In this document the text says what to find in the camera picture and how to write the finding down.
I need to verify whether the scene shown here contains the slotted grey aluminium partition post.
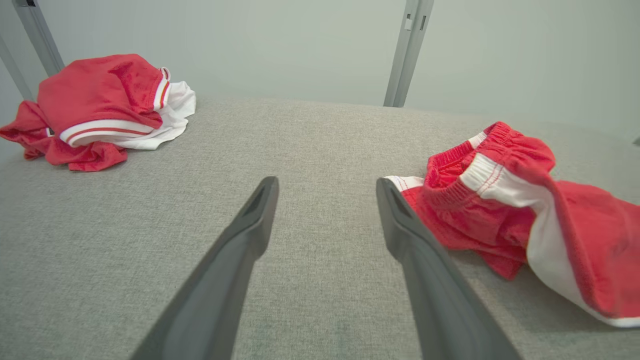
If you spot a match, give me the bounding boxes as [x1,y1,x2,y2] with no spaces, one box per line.
[383,0,435,108]

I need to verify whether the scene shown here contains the red basketball jersey number 23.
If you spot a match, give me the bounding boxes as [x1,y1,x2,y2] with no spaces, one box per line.
[0,53,197,173]

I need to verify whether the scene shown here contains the red shorts white side stripes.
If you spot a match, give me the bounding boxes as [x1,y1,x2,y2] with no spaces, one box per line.
[382,121,640,329]

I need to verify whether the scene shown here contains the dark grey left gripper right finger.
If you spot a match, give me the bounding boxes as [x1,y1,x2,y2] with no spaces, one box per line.
[376,178,523,360]

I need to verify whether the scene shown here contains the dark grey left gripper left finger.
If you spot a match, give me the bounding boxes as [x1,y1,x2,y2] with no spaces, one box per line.
[130,176,280,360]

